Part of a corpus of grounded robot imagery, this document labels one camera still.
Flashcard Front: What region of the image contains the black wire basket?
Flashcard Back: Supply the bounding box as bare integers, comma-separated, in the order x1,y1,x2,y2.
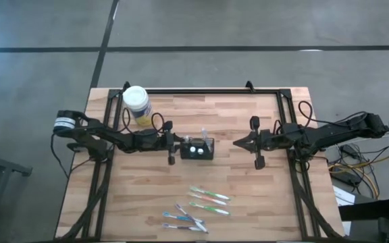
180,137,215,161

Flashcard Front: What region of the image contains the yellow Lysol wipes canister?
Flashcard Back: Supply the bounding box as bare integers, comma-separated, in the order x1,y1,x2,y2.
122,85,156,127

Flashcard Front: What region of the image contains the blue toothbrush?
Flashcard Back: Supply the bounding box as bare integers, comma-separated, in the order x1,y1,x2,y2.
201,127,213,149
161,211,204,224

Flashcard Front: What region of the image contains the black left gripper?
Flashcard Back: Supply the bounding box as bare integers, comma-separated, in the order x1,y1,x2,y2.
160,120,186,166

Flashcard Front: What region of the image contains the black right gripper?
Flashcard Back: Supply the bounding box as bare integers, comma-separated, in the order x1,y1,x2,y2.
233,116,276,170

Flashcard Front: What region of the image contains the black aluminium frame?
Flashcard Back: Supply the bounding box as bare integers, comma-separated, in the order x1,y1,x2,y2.
55,80,346,242

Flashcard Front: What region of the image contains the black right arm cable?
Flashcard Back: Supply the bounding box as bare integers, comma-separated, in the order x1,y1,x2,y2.
296,100,368,130

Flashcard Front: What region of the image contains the green toothbrush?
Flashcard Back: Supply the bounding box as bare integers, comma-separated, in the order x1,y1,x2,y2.
189,186,231,201
188,201,231,216

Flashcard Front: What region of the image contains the orange toothbrush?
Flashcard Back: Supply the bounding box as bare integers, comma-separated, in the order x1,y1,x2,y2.
186,192,228,207

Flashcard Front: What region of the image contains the black power brick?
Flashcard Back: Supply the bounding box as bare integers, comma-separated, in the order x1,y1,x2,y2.
331,170,363,187

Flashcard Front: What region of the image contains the black bar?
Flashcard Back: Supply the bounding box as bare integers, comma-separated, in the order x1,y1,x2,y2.
338,198,389,222

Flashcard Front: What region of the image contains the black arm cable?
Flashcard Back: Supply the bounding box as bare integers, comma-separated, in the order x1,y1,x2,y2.
296,100,368,130
121,107,167,134

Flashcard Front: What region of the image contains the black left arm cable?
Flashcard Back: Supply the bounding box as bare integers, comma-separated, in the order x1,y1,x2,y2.
121,107,167,134

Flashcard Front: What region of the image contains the yellow floor cable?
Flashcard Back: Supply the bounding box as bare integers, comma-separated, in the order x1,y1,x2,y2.
328,155,389,200

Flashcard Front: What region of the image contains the white paper sheet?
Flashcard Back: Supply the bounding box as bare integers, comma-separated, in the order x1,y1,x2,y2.
332,185,356,207

